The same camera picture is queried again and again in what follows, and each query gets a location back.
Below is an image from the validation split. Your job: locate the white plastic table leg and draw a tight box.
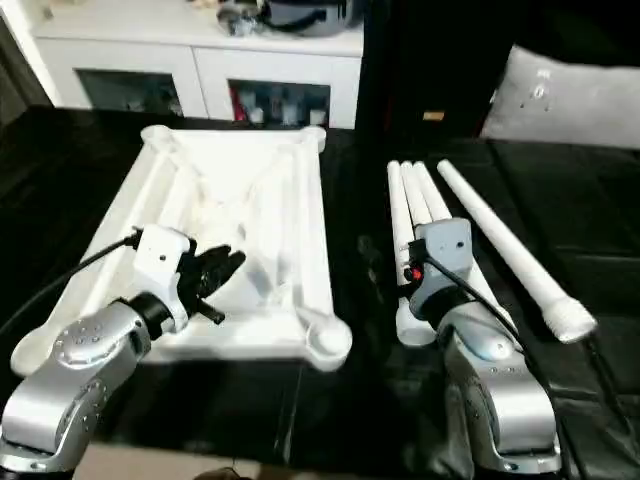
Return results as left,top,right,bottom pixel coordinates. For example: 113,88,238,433
400,160,429,239
387,160,438,347
414,160,516,331
436,160,598,344

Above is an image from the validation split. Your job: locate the white plastic table top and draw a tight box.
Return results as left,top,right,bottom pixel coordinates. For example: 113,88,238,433
10,125,353,373

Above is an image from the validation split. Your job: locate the white glass-door cabinet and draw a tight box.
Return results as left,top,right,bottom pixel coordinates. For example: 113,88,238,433
30,0,366,129

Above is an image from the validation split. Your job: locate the black cabinet with gold label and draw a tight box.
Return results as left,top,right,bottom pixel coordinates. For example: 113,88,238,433
355,0,640,141

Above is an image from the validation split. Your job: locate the grey cushion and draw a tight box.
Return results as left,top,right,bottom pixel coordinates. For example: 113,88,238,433
480,43,640,151

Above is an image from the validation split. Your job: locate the dark round appliance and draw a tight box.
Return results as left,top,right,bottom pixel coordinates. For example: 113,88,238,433
255,0,353,37

